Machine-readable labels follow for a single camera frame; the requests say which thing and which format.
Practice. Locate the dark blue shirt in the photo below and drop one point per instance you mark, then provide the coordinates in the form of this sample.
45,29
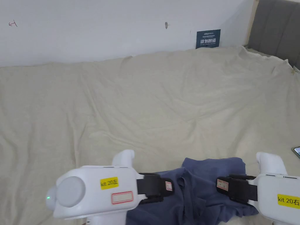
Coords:
194,207

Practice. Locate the bed with beige sheet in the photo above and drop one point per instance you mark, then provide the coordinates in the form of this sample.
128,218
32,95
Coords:
140,105

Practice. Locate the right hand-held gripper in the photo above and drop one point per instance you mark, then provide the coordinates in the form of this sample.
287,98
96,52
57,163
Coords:
279,187

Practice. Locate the smartphone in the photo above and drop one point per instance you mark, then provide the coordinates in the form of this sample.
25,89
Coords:
297,151

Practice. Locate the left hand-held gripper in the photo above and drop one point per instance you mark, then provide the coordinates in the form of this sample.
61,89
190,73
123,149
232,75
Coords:
93,187

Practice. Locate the grey padded headboard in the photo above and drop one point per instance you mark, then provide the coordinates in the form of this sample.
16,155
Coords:
276,28

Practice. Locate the dark blue wall sign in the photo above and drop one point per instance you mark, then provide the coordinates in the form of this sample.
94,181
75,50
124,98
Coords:
208,38

